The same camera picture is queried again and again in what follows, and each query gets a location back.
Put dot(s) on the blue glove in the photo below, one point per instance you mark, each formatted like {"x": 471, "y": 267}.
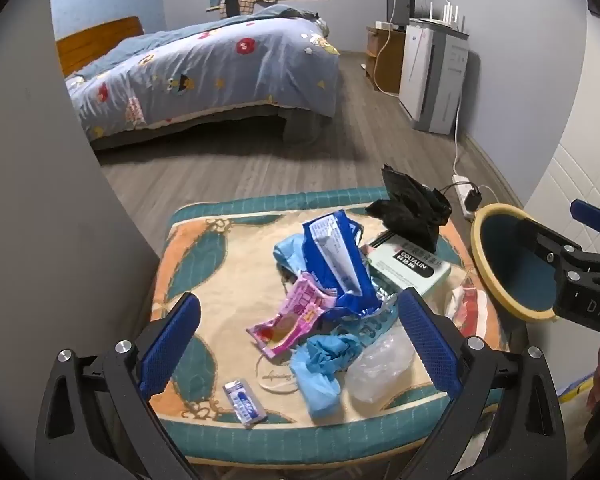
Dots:
{"x": 325, "y": 355}

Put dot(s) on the pink snack wrapper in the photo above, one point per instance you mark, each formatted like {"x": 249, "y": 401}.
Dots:
{"x": 290, "y": 317}

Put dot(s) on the silver blue medicine sachet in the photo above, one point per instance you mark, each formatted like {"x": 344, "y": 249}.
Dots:
{"x": 245, "y": 403}

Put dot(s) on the blue face mask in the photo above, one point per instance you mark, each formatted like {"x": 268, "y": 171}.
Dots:
{"x": 290, "y": 252}
{"x": 317, "y": 395}

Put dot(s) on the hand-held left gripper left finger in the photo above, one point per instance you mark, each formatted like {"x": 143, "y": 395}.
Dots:
{"x": 170, "y": 342}

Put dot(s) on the white air purifier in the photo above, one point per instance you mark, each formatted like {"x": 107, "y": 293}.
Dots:
{"x": 425, "y": 75}

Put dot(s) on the blue blister pack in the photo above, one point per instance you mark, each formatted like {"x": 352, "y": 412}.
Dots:
{"x": 376, "y": 328}

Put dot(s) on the white router with antennas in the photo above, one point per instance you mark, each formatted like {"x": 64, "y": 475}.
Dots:
{"x": 445, "y": 22}

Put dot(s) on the wooden cabinet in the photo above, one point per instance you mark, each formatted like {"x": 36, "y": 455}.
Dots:
{"x": 387, "y": 60}

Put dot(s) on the blue snack wrapper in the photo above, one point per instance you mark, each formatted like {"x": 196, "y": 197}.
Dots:
{"x": 340, "y": 265}

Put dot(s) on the clear plastic bag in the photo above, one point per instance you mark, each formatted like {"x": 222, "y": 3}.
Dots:
{"x": 380, "y": 370}

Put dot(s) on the white panelled wardrobe door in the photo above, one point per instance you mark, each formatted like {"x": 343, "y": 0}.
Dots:
{"x": 580, "y": 170}

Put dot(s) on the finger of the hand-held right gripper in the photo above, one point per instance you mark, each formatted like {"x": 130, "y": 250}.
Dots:
{"x": 595, "y": 216}
{"x": 542, "y": 235}

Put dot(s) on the white power strip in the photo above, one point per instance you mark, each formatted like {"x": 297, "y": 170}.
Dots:
{"x": 462, "y": 195}
{"x": 387, "y": 25}

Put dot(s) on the plaid cloth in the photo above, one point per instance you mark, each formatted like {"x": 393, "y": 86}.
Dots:
{"x": 246, "y": 6}

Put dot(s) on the yellow rimmed blue trash bin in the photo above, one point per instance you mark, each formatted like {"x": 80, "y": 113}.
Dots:
{"x": 510, "y": 272}

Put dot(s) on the black charger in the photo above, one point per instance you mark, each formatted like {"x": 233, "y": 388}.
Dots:
{"x": 474, "y": 200}

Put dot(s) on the blue yellow box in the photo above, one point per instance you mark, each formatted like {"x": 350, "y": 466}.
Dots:
{"x": 575, "y": 390}

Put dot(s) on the black plastic bag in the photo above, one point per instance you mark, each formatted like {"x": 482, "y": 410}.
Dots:
{"x": 410, "y": 215}

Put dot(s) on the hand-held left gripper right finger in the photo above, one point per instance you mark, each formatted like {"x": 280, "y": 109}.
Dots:
{"x": 427, "y": 345}

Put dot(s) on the pale green medicine box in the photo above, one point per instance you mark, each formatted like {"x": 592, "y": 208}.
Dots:
{"x": 415, "y": 274}

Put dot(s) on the red white wrapper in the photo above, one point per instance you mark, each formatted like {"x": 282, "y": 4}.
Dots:
{"x": 467, "y": 310}

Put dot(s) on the quilted teal orange mat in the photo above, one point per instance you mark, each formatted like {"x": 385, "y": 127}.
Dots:
{"x": 220, "y": 280}

